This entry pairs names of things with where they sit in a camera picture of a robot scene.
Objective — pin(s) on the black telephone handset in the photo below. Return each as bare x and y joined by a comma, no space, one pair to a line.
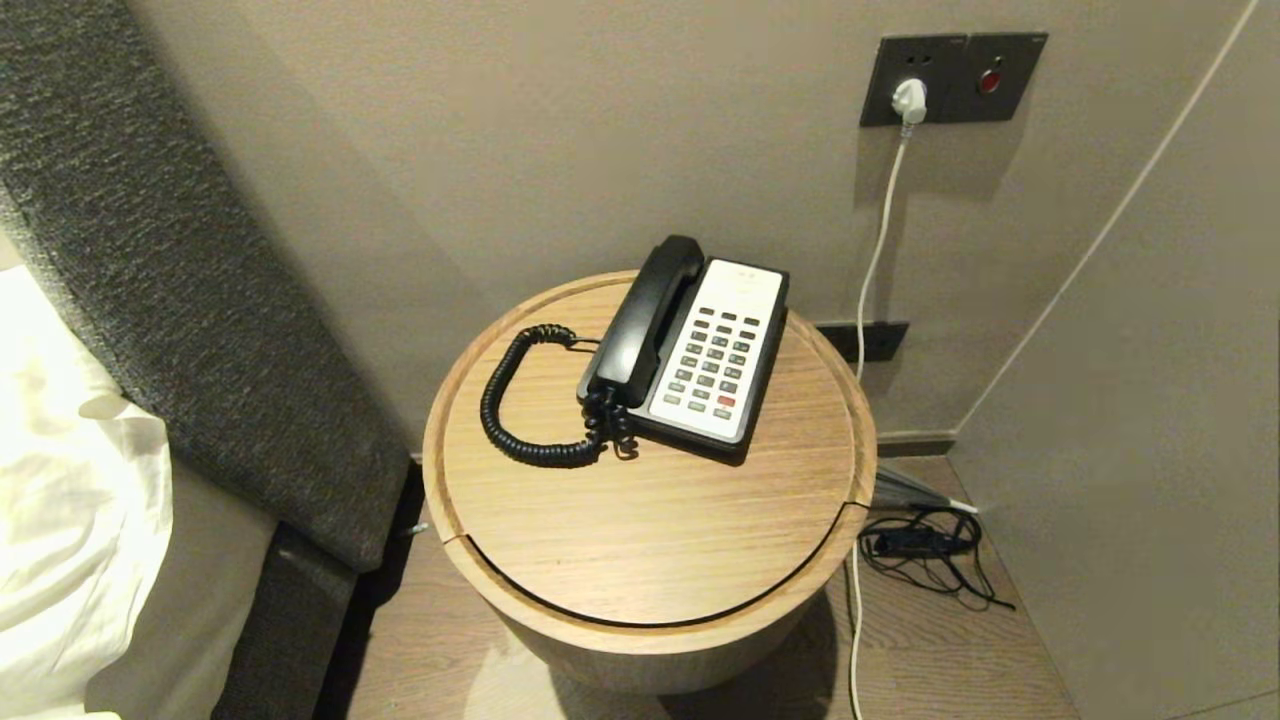
640,320

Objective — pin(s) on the black white telephone base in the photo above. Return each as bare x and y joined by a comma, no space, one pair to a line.
725,345

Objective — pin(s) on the round wooden side table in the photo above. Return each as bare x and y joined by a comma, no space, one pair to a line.
650,540

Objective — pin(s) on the brown skirting board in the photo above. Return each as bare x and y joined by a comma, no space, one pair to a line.
915,445

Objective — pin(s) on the transparent folded umbrella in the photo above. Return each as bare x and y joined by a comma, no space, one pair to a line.
905,490

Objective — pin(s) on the white power plug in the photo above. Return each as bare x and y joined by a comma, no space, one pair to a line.
908,97

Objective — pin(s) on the grey fabric headboard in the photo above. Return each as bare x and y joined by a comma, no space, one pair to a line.
200,300

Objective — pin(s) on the beige mattress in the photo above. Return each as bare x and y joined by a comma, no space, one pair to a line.
200,600

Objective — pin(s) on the white pillow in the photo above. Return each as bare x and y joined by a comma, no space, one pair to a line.
70,500

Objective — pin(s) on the small dark wall socket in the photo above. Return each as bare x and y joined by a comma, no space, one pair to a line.
885,342

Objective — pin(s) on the dark wall socket plate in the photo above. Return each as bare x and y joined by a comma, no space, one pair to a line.
885,60

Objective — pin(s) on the grey fabric bed frame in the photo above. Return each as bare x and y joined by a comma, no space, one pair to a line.
290,630

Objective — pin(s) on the dark switch plate red button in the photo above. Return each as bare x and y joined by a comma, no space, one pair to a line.
1015,88

